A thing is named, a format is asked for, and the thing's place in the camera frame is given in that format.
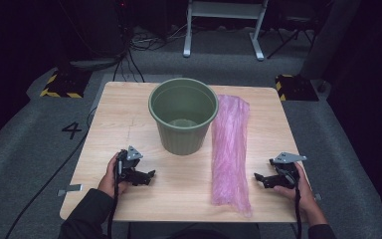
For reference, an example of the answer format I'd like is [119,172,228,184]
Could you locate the left hand-held gripper cable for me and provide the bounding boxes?
[106,158,123,239]

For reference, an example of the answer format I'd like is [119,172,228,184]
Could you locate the hand-held gripper cable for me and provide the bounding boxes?
[106,158,123,239]
[292,183,303,239]

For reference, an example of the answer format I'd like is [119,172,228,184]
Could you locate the black yellow striped base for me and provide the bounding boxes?
[275,74,320,103]
[39,69,93,100]

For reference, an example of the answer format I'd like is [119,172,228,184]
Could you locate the green plastic trash bin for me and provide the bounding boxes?
[147,77,220,156]

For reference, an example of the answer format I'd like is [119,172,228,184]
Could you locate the black tripod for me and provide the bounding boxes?
[267,14,316,60]

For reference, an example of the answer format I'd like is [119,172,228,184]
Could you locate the pink plastic trash bag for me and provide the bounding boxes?
[210,94,253,218]

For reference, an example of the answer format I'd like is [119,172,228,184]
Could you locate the person's left hand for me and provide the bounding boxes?
[97,152,129,199]

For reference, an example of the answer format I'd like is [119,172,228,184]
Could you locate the bundle of black cables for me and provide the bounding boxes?
[111,0,180,84]

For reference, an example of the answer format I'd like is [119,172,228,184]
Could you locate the grey tape strip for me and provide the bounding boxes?
[57,183,84,197]

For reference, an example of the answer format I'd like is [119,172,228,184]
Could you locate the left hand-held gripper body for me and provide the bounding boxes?
[113,145,144,183]

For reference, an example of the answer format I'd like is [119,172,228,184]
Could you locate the grey post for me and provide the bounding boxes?
[298,0,362,81]

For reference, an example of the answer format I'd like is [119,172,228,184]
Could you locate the person's right hand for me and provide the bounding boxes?
[273,162,316,213]

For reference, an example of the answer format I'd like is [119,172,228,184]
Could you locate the black floor cable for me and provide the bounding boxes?
[4,106,97,239]

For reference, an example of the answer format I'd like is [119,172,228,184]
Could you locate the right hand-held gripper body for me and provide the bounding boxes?
[269,151,307,190]

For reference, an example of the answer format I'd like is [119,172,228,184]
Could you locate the right hand-held gripper cable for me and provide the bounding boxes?
[292,183,303,239]

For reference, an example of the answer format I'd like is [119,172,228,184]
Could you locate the white metal stand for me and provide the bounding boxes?
[182,0,270,62]

